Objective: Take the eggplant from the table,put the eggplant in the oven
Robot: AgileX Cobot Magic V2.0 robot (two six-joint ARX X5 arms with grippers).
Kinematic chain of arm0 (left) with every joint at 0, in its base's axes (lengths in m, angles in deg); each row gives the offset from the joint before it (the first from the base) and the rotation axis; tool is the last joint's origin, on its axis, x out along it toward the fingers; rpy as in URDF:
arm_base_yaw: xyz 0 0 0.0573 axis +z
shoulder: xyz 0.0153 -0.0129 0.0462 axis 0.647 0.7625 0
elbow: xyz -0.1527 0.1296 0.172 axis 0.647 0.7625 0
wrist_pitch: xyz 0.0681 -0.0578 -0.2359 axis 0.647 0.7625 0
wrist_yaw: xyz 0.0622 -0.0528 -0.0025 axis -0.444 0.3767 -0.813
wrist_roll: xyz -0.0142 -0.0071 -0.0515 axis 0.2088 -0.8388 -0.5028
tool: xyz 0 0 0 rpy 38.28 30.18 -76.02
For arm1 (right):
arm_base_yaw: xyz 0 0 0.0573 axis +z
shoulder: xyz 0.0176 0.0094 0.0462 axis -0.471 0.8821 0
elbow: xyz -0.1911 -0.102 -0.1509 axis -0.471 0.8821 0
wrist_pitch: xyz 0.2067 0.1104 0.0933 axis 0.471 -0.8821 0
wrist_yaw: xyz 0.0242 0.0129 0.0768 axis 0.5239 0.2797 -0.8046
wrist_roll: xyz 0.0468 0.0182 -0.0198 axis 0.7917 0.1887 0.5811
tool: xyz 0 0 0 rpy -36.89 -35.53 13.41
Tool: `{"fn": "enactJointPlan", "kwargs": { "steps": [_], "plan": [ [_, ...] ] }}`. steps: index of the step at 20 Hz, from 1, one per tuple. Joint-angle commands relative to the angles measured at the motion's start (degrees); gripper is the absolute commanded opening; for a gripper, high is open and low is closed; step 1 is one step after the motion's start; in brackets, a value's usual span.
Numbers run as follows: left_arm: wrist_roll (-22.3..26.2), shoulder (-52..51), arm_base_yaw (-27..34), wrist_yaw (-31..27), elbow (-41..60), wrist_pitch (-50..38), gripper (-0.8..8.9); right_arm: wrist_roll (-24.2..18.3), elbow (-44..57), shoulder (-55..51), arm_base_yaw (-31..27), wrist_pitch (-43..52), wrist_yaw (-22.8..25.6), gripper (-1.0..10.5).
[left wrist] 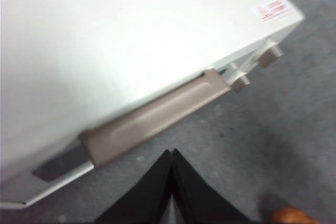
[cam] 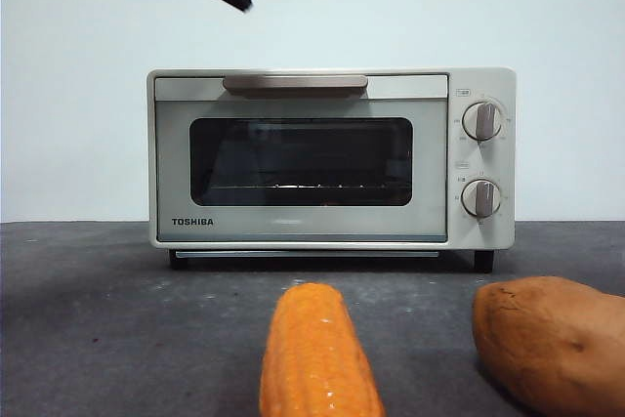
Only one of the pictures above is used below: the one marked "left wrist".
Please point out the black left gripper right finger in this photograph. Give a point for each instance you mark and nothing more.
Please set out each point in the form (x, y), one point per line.
(194, 197)

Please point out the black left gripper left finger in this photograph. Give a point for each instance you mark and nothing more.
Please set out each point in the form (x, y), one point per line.
(147, 197)

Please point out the cream oven knob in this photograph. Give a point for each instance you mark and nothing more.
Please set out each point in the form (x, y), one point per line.
(240, 83)
(270, 54)

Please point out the cream Toshiba toaster oven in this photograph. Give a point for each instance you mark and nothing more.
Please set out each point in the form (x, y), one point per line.
(105, 37)

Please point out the brown sweet potato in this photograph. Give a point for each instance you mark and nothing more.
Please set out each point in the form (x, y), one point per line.
(294, 217)

